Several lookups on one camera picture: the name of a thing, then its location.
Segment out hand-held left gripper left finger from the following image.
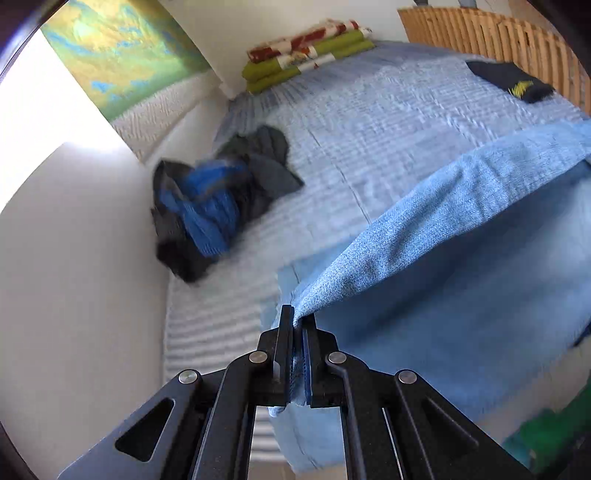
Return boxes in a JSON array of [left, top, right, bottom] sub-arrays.
[[58, 305, 296, 480]]

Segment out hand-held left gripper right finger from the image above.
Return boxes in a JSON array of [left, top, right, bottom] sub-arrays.
[[302, 314, 536, 480]]

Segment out light blue garment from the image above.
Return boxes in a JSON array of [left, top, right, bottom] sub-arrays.
[[263, 121, 591, 474]]

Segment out blue knitted garment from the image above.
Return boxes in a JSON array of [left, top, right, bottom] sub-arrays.
[[173, 161, 251, 259]]

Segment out dark grey garment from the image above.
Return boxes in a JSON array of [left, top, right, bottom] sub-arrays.
[[215, 124, 305, 217]]

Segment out blue striped bed quilt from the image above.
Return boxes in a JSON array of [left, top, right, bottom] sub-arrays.
[[161, 92, 591, 448]]

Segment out green object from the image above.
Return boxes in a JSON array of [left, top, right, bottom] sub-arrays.
[[501, 406, 591, 472]]

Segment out green folded blanket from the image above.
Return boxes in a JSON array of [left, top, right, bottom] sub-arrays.
[[242, 30, 366, 80], [245, 41, 376, 96]]

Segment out blue patterned bed sheet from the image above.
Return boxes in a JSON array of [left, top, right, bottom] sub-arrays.
[[226, 39, 509, 121]]

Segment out red and cream folded blanket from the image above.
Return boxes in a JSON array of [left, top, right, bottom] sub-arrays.
[[247, 18, 373, 64]]

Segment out black folded garment yellow stripes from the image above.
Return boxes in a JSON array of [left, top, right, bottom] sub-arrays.
[[465, 60, 555, 105]]

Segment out landscape wall poster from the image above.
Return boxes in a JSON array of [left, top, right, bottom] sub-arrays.
[[39, 0, 218, 162]]

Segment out wooden slatted bed rail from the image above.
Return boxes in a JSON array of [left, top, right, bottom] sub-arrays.
[[398, 4, 591, 116]]

